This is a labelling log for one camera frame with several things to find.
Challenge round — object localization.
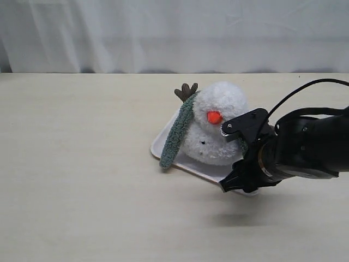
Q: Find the green fuzzy scarf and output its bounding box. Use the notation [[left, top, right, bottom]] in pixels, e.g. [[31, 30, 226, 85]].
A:
[[159, 95, 248, 170]]

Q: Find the white plastic tray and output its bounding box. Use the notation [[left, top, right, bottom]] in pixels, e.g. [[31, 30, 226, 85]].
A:
[[149, 108, 260, 197]]

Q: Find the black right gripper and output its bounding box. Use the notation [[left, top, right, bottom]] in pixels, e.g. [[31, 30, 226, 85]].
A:
[[219, 140, 281, 193]]

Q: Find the white curtain backdrop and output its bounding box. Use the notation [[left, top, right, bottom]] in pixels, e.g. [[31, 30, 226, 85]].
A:
[[1, 1, 348, 73]]

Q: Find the black cable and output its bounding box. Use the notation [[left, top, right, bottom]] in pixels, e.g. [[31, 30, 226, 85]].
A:
[[266, 78, 349, 118]]

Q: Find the white plush snowman toy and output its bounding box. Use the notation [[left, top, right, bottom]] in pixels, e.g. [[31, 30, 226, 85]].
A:
[[174, 81, 249, 166]]

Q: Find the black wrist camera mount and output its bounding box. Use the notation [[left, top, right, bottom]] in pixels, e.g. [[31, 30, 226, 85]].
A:
[[220, 108, 275, 146]]

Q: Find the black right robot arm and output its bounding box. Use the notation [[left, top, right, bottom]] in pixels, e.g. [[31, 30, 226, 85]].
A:
[[219, 108, 348, 193]]

